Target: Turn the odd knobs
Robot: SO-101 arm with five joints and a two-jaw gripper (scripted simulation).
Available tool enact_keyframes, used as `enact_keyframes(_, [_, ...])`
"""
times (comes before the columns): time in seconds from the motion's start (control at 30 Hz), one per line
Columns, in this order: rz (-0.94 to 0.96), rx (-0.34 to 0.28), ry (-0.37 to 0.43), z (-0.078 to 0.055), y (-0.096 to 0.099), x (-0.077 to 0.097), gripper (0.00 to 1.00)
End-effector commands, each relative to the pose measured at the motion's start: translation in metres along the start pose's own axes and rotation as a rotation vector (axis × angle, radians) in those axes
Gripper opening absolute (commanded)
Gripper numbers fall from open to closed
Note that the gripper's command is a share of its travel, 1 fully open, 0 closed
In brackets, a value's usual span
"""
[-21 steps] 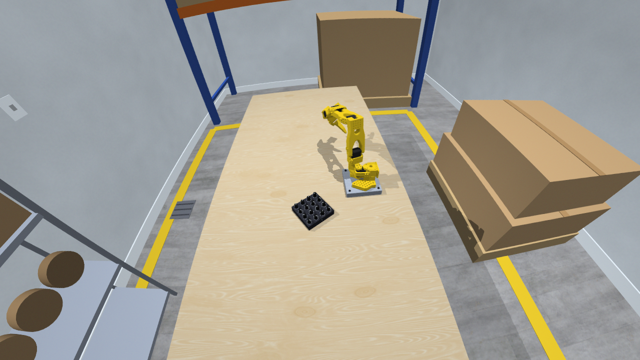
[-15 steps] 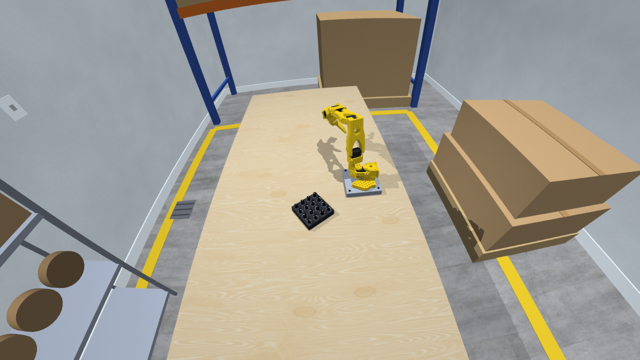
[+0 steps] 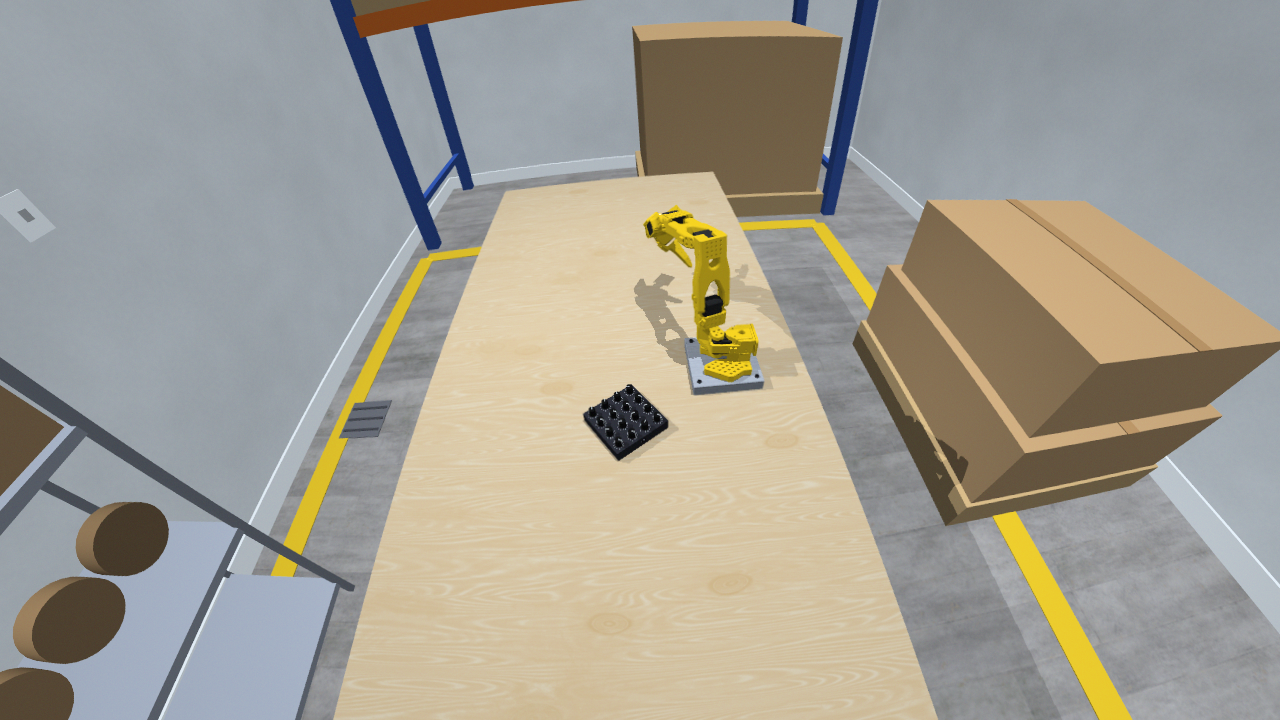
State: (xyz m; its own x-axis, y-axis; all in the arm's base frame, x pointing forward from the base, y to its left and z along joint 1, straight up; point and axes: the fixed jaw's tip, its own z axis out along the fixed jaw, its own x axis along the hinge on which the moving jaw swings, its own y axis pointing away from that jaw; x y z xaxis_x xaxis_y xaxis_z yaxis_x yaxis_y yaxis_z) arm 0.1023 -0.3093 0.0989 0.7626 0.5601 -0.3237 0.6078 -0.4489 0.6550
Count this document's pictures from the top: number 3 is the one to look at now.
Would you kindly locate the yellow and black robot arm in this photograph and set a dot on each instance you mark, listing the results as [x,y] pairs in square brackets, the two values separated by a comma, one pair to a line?
[708,311]

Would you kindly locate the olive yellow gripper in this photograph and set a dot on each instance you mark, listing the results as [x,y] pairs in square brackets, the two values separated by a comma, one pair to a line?
[675,246]

